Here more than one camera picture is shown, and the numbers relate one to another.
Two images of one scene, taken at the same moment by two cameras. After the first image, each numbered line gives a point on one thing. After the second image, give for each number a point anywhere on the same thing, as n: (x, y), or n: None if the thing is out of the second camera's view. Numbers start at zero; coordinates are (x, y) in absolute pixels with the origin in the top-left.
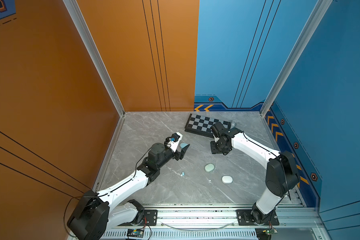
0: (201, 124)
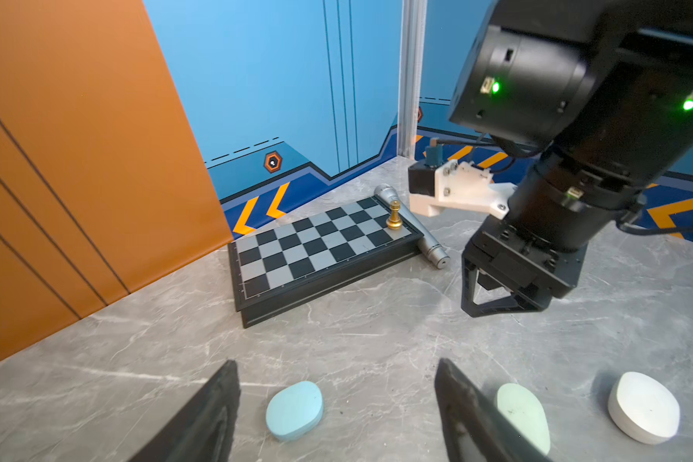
0: (282, 268)
